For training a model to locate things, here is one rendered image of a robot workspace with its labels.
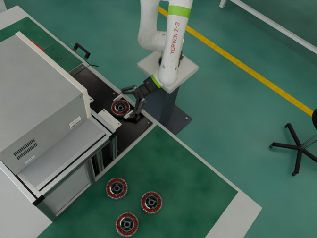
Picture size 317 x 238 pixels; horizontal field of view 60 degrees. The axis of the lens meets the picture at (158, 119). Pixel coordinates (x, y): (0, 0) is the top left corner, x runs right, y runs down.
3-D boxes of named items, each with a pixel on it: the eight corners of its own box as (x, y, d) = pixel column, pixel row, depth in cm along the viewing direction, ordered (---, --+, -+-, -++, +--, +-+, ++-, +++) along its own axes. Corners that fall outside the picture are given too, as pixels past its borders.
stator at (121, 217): (142, 220, 141) (142, 218, 138) (131, 241, 136) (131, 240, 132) (122, 209, 143) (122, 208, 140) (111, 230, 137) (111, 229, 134)
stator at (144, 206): (151, 188, 150) (152, 186, 147) (165, 204, 147) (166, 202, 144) (136, 202, 145) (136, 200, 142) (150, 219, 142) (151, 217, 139)
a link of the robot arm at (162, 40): (158, 47, 193) (161, 26, 177) (180, 52, 194) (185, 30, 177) (155, 61, 187) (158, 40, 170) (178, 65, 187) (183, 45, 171)
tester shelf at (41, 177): (26, 54, 146) (23, 48, 142) (116, 135, 128) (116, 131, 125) (-59, 102, 126) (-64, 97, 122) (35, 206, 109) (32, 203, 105)
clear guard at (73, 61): (70, 43, 162) (69, 35, 157) (98, 66, 156) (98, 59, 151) (21, 72, 148) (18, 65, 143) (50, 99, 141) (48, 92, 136)
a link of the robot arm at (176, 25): (187, 20, 151) (166, 16, 150) (190, 17, 140) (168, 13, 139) (174, 85, 160) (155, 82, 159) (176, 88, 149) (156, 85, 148)
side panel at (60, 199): (92, 178, 149) (85, 154, 122) (95, 182, 149) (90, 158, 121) (48, 217, 137) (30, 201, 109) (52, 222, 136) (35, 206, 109)
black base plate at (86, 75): (82, 65, 188) (82, 63, 186) (152, 124, 171) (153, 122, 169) (21, 106, 166) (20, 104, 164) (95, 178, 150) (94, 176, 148)
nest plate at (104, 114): (104, 109, 170) (104, 108, 169) (121, 124, 166) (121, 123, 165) (85, 124, 163) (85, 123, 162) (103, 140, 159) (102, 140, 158)
